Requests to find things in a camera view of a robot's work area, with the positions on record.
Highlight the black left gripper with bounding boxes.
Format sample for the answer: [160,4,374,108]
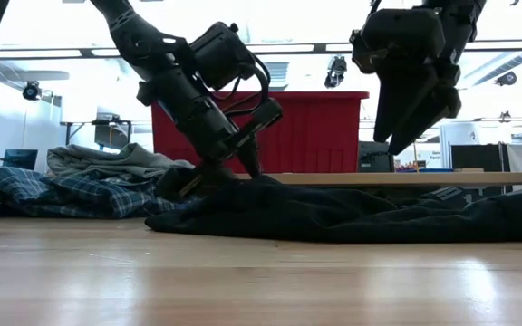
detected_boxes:
[136,67,285,201]

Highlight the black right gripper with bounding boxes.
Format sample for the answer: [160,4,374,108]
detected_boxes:
[372,44,463,157]

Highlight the grey garment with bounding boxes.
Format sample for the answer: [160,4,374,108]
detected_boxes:
[46,142,198,181]

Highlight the blue plaid button shirt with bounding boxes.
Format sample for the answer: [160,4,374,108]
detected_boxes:
[38,174,198,220]

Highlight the black garment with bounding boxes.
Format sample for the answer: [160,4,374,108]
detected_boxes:
[144,175,522,245]

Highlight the blue plaid pajama pants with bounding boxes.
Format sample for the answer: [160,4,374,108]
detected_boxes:
[0,166,63,217]

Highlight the red plastic laundry bin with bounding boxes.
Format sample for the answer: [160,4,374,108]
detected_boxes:
[150,90,371,176]

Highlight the black monitor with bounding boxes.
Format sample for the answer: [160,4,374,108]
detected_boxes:
[358,140,396,174]

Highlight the light wood side table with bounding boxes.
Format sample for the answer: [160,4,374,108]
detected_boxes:
[236,171,522,187]

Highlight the black partition panel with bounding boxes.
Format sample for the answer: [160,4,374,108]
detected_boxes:
[450,143,503,173]

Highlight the black round ceiling spotlight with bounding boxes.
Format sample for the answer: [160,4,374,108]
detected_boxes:
[22,80,43,101]
[496,71,518,87]

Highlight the black ceiling camera mount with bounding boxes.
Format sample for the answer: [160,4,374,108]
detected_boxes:
[324,55,348,90]

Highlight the black camera cable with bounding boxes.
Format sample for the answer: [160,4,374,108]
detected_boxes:
[217,53,274,114]

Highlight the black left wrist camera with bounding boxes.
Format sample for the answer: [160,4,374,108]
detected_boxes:
[188,21,263,91]

